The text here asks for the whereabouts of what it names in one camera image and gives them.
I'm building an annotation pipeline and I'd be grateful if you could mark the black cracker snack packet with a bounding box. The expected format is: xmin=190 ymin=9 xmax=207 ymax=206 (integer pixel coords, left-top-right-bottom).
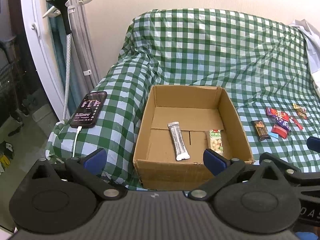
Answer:
xmin=251 ymin=120 xmax=271 ymax=141

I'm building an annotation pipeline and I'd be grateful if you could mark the black smartphone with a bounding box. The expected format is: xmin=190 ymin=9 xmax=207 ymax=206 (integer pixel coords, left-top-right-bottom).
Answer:
xmin=69 ymin=91 xmax=107 ymax=128

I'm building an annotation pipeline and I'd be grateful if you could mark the white door frame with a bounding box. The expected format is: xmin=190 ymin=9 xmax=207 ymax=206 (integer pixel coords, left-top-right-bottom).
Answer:
xmin=21 ymin=0 xmax=65 ymax=120

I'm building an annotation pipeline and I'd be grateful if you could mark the small red snack packet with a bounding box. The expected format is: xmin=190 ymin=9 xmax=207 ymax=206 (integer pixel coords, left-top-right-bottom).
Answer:
xmin=271 ymin=125 xmax=288 ymax=139

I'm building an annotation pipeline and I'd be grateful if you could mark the red spicy snack packet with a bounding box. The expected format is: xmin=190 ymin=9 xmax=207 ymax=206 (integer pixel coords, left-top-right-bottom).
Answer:
xmin=266 ymin=107 xmax=289 ymax=121

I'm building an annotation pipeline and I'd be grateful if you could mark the white cloth on sofa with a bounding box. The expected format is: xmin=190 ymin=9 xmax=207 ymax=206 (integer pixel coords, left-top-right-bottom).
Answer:
xmin=291 ymin=19 xmax=319 ymax=76

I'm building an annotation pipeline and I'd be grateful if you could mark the brown gold candy packet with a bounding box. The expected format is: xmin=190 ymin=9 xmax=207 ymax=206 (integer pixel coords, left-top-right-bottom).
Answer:
xmin=293 ymin=103 xmax=308 ymax=120

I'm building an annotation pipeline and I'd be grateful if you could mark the silver stick snack packet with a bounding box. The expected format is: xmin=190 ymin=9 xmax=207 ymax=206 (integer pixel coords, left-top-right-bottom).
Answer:
xmin=168 ymin=121 xmax=190 ymax=161

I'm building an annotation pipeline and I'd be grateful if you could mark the white charging cable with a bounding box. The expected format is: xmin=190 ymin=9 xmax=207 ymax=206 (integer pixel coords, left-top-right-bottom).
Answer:
xmin=54 ymin=120 xmax=83 ymax=158

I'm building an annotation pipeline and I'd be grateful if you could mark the light blue stick packet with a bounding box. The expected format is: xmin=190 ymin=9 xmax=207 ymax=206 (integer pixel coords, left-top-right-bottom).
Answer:
xmin=268 ymin=132 xmax=279 ymax=139

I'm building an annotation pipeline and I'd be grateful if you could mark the purple chocolate bar packet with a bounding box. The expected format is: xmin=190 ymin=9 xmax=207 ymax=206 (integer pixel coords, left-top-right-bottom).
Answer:
xmin=274 ymin=116 xmax=291 ymax=132

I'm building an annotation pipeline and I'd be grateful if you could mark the green nut snack packet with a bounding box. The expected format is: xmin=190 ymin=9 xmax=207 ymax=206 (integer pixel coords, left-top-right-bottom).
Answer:
xmin=207 ymin=129 xmax=223 ymax=155

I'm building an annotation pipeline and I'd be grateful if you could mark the black garment steamer head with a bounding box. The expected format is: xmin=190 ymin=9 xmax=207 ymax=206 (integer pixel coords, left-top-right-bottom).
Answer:
xmin=46 ymin=0 xmax=72 ymax=35

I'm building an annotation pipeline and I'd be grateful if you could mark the grey curtain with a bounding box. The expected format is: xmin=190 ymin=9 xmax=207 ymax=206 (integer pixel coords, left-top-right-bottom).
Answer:
xmin=69 ymin=5 xmax=99 ymax=92

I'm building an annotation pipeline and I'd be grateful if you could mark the thin red stick packet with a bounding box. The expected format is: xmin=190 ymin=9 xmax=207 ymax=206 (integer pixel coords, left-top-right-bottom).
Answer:
xmin=289 ymin=116 xmax=303 ymax=130

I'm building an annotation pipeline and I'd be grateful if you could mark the brown cardboard box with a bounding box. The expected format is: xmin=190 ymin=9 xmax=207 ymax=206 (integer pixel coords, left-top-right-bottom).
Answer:
xmin=133 ymin=85 xmax=253 ymax=190

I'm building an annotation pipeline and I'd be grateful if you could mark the green checkered sofa cover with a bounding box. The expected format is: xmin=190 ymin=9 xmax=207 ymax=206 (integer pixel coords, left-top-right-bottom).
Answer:
xmin=46 ymin=9 xmax=319 ymax=190

